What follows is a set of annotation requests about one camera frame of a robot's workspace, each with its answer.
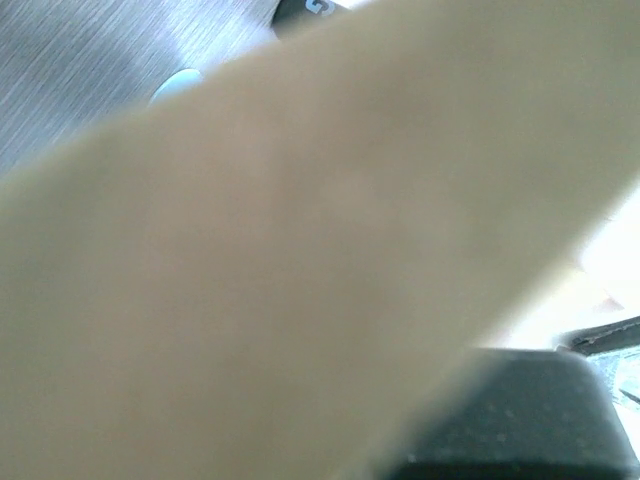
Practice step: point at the pink kraft paper bag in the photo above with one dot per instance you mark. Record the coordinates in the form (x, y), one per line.
(280, 273)

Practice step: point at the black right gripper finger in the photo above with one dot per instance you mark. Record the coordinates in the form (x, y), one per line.
(540, 415)

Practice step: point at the light blue straw cup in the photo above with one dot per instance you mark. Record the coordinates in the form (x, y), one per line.
(178, 82)

